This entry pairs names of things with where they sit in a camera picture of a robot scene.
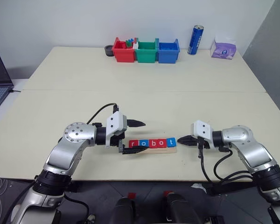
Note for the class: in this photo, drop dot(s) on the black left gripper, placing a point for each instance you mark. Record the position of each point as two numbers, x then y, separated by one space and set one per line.
116 141

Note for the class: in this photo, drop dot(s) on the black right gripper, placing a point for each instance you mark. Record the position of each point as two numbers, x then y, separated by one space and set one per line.
205 144

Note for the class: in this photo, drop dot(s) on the red letter r block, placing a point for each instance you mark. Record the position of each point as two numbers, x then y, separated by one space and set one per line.
134 143

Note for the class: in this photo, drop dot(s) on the blue letter o block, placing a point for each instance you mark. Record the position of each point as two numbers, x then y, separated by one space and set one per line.
144 143

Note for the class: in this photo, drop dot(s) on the blue letter t block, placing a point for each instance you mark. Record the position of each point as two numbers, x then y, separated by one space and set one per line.
171 142

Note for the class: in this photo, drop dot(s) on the red letter b block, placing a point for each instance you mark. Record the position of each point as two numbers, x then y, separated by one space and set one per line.
153 143

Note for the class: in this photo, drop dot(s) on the red letter o block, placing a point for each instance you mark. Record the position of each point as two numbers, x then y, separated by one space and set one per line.
162 143

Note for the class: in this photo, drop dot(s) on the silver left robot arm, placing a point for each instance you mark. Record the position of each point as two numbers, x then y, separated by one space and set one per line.
77 133

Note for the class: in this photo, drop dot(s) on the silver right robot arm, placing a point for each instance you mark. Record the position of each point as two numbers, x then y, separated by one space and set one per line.
242 135

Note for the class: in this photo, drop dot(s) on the wooden letter tray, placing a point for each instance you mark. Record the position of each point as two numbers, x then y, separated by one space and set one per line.
161 150

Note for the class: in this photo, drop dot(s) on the white crumpled scrap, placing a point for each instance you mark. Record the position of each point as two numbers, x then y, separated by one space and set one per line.
198 186

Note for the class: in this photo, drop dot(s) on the dark rounded shape red tab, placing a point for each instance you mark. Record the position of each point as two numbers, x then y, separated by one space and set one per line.
179 207
123 210

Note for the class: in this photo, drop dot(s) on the green plastic bin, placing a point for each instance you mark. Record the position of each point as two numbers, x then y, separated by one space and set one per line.
145 55

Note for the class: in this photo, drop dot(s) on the red plastic bin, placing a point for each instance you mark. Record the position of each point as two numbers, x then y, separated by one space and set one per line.
123 54

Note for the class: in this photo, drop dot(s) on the blue plastic bin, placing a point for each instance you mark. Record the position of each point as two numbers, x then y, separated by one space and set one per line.
168 55

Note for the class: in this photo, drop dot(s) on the small white plastic piece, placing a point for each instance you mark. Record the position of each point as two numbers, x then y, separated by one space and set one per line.
135 45

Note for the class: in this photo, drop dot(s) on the small green toy brick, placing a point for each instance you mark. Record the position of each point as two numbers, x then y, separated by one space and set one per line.
128 43

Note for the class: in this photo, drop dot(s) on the purple tissue pack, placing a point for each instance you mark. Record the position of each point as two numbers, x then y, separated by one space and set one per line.
224 50

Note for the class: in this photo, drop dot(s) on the tall blue drink can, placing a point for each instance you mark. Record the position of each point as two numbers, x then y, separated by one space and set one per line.
195 40

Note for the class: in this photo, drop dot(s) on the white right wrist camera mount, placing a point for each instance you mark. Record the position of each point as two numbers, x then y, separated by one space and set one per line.
201 129

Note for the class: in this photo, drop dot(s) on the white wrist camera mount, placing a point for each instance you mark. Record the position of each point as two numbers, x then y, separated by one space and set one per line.
201 129
114 121

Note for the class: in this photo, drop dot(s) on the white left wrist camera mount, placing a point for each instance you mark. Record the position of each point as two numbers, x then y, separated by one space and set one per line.
114 121

